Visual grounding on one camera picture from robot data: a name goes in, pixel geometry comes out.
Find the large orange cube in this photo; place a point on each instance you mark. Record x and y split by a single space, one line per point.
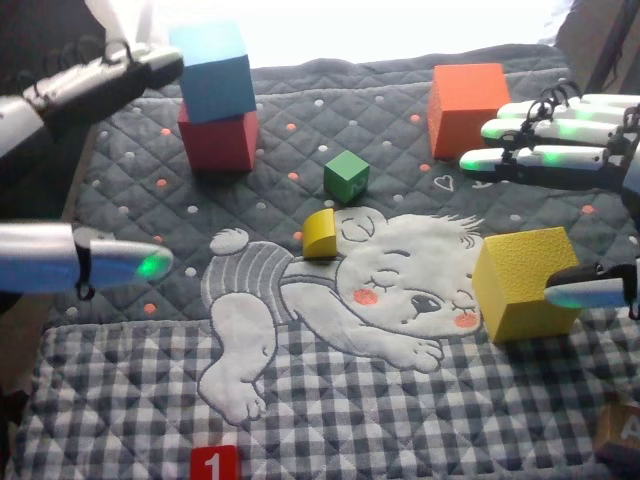
465 110

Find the small wooden letter cube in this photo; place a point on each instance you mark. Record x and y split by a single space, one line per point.
620 440

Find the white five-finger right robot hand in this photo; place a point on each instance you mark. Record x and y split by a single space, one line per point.
565 130

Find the grey quilt with printed bear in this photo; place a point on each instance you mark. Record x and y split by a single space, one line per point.
320 360

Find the small green cube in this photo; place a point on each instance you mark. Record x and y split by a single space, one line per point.
345 175

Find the small red number cube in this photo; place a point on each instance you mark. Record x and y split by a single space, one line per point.
215 462

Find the light blue cube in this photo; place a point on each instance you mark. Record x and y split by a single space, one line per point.
215 75

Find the large red cube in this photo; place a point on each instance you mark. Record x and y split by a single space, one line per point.
220 145

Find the large yellow cube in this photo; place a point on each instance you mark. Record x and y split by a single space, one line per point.
515 280

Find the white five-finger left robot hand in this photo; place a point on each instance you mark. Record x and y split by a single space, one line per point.
65 95

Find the small yellow half-round block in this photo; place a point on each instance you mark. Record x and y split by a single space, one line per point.
320 235

